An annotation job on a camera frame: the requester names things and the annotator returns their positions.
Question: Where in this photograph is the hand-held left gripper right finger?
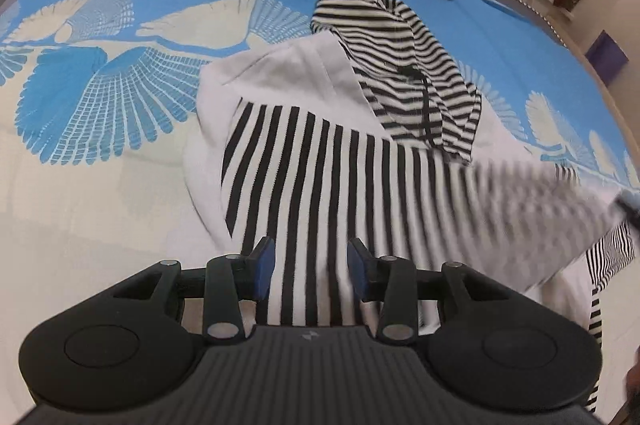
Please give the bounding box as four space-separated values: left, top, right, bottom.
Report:
347 237 507 342

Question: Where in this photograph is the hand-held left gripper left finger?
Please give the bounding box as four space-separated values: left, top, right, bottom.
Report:
115 237 276 345

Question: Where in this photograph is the black white striped hoodie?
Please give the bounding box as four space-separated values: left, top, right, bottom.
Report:
182 0 640 412

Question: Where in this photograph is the purple box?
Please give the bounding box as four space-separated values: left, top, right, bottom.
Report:
585 30 629 88

